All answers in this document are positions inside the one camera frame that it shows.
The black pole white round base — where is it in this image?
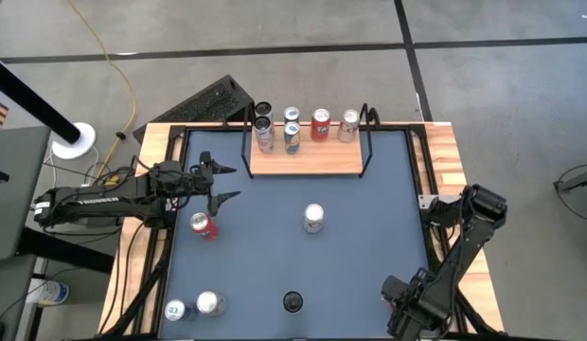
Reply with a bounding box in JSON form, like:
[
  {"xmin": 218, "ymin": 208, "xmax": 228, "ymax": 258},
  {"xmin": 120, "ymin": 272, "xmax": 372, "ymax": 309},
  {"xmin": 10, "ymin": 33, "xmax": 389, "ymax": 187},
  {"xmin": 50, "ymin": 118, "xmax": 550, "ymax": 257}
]
[{"xmin": 0, "ymin": 54, "xmax": 98, "ymax": 161}]

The yellow cable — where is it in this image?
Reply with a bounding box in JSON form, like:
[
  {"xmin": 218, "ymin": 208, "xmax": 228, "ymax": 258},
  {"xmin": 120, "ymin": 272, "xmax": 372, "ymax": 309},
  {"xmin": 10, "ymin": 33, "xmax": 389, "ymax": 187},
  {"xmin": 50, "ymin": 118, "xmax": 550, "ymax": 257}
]
[{"xmin": 67, "ymin": 0, "xmax": 137, "ymax": 174}]

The black can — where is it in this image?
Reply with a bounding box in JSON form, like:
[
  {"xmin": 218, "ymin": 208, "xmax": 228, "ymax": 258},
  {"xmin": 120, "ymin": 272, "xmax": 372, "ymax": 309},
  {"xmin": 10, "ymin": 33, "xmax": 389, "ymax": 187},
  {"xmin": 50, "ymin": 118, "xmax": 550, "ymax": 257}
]
[{"xmin": 281, "ymin": 290, "xmax": 305, "ymax": 314}]

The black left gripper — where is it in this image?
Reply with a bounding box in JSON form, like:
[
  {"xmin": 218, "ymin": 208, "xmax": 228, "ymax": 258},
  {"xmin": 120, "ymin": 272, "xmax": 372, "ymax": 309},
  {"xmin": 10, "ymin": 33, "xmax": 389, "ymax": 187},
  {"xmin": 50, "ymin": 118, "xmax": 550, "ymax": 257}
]
[{"xmin": 153, "ymin": 151, "xmax": 241, "ymax": 217}]

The silver Diet Coke can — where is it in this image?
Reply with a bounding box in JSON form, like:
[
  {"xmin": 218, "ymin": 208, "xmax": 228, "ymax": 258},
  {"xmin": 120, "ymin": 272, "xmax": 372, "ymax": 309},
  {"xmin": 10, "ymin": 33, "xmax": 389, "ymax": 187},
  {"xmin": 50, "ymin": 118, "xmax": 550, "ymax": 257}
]
[
  {"xmin": 302, "ymin": 203, "xmax": 326, "ymax": 235},
  {"xmin": 337, "ymin": 109, "xmax": 361, "ymax": 144},
  {"xmin": 195, "ymin": 290, "xmax": 228, "ymax": 317}
]

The grey stand foot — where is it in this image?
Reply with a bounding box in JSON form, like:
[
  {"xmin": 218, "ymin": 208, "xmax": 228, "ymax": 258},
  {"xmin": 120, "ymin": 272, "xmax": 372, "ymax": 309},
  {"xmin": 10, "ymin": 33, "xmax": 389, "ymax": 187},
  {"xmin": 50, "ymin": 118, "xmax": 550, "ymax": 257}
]
[{"xmin": 553, "ymin": 166, "xmax": 587, "ymax": 194}]

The blue grey table mat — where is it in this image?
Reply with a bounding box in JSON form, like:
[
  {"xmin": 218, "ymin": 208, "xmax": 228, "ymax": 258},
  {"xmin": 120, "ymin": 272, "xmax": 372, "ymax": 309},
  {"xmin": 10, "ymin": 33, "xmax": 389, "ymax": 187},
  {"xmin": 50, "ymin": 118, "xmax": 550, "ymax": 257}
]
[{"xmin": 159, "ymin": 128, "xmax": 444, "ymax": 340}]

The white bottle blue label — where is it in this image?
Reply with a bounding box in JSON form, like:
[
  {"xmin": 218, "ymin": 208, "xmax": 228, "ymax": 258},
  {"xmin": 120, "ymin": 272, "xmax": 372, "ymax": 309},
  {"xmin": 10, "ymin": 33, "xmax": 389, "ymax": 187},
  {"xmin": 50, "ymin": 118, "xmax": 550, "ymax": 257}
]
[{"xmin": 26, "ymin": 278, "xmax": 70, "ymax": 307}]

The grey desk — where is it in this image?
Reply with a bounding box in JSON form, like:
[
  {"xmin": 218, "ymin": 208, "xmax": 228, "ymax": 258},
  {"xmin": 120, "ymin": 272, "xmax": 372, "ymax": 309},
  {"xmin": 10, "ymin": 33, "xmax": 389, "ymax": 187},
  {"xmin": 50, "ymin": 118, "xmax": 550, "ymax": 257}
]
[{"xmin": 0, "ymin": 125, "xmax": 53, "ymax": 341}]

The wooden shelf black metal frame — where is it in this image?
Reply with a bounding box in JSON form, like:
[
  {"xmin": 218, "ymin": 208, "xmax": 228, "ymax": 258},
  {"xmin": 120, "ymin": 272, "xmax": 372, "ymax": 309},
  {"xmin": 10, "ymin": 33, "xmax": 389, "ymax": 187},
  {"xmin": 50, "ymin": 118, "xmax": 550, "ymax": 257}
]
[{"xmin": 240, "ymin": 102, "xmax": 382, "ymax": 180}]

